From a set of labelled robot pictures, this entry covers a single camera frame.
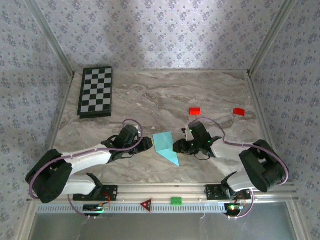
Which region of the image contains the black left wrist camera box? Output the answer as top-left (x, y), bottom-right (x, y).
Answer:
top-left (119, 124), bottom-right (141, 145)

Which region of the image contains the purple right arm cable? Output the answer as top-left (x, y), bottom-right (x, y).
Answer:
top-left (187, 117), bottom-right (290, 221)

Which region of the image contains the aluminium table edge rail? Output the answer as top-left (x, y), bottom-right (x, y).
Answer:
top-left (246, 73), bottom-right (286, 182)
top-left (38, 73), bottom-right (77, 185)

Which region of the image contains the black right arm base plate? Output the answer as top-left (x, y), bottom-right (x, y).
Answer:
top-left (205, 184), bottom-right (252, 201)

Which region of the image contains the light blue paper sheet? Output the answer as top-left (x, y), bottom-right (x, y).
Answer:
top-left (152, 131), bottom-right (181, 167)

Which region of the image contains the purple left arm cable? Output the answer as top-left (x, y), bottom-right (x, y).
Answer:
top-left (28, 118), bottom-right (144, 220)

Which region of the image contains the red triangle sign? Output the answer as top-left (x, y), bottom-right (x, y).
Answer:
top-left (139, 198), bottom-right (153, 213)

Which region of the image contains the grey slotted cable duct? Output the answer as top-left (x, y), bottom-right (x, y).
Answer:
top-left (36, 202), bottom-right (226, 215)

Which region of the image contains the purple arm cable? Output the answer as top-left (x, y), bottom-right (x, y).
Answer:
top-left (28, 118), bottom-right (144, 220)
top-left (187, 117), bottom-right (290, 221)

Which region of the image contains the aluminium mounting rail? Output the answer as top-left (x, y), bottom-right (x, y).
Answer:
top-left (27, 182), bottom-right (300, 202)

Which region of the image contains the black and white chessboard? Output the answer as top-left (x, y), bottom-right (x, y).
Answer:
top-left (76, 66), bottom-right (113, 120)

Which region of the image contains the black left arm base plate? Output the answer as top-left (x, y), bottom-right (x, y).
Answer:
top-left (72, 184), bottom-right (119, 202)

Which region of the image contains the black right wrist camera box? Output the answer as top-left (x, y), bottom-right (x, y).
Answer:
top-left (181, 122), bottom-right (213, 148)

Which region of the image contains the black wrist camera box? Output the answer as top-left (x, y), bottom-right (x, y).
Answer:
top-left (119, 124), bottom-right (141, 145)
top-left (181, 122), bottom-right (213, 148)

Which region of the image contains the aluminium frame post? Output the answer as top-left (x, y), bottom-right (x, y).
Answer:
top-left (24, 0), bottom-right (76, 77)
top-left (247, 0), bottom-right (300, 76)

